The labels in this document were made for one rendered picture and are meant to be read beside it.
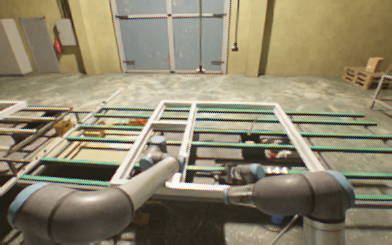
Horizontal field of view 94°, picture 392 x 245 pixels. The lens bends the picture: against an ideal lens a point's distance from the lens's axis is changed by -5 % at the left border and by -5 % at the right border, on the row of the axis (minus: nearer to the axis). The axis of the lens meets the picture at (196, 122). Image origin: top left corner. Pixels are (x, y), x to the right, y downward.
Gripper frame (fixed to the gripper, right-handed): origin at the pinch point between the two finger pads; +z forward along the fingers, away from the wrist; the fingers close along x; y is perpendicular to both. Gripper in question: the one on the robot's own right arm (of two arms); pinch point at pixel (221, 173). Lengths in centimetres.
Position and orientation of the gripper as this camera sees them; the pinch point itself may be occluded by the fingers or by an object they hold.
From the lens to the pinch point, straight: 142.0
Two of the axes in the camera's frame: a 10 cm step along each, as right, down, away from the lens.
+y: -8.3, -2.3, -5.0
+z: -5.5, 2.5, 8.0
